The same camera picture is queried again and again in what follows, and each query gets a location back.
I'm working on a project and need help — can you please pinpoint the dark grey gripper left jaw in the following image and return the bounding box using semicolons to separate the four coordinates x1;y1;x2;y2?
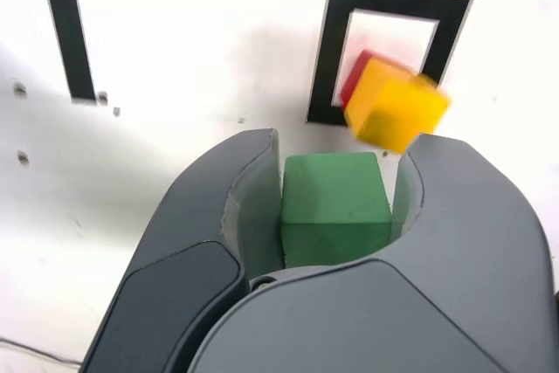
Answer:
80;128;286;373

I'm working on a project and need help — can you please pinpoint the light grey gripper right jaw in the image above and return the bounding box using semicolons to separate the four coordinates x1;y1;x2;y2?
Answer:
187;131;552;373

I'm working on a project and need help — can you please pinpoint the green cube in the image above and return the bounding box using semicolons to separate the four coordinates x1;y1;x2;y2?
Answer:
279;152;393;269

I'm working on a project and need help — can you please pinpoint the yellow cube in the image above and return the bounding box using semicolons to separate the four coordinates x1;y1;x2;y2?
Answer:
343;57;453;155

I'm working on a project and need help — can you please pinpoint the red cube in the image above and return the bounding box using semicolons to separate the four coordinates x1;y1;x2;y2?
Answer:
339;49;397;107

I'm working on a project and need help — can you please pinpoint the black tape square outline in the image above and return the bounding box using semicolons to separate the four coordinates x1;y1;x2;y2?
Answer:
305;0;477;128

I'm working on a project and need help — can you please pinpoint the black tape strip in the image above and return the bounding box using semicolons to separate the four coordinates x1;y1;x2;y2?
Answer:
37;0;98;101

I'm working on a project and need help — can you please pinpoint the thin dark cable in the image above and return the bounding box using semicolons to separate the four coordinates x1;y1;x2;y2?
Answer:
0;336;84;366

